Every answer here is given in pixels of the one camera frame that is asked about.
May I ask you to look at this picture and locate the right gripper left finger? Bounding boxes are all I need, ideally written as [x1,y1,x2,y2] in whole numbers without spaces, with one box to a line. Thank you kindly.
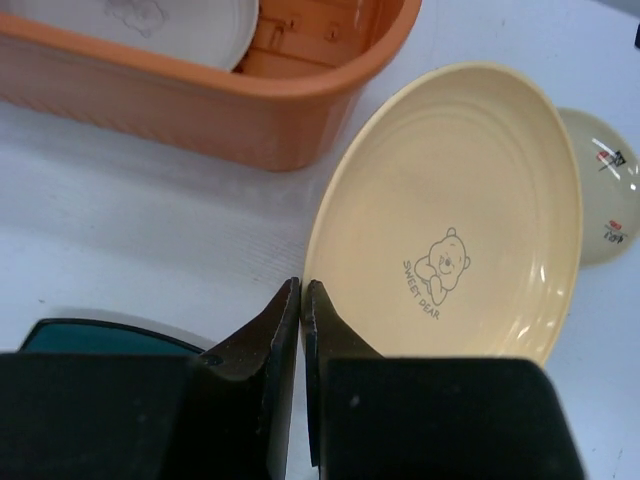
[201,277,300,479]

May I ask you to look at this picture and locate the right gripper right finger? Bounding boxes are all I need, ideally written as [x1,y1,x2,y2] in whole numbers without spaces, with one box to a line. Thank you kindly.
[303,280,382,479]

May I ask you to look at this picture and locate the yellow bear plate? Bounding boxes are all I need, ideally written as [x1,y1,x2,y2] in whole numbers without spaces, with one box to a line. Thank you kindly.
[303,62,583,364]

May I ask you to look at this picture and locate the teal square plate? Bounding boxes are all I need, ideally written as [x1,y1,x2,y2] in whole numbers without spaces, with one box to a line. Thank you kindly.
[18,318,215,356]

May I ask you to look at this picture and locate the white round plate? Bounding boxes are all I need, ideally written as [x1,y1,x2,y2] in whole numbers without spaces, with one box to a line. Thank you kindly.
[1,0,259,71]

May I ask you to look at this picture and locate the cream patterned small plate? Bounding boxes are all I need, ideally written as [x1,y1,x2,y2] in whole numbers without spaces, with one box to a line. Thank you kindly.
[558,107,639,267]

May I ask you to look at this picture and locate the orange plastic bin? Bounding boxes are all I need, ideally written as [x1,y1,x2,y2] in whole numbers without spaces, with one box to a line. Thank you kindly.
[1,1,421,171]

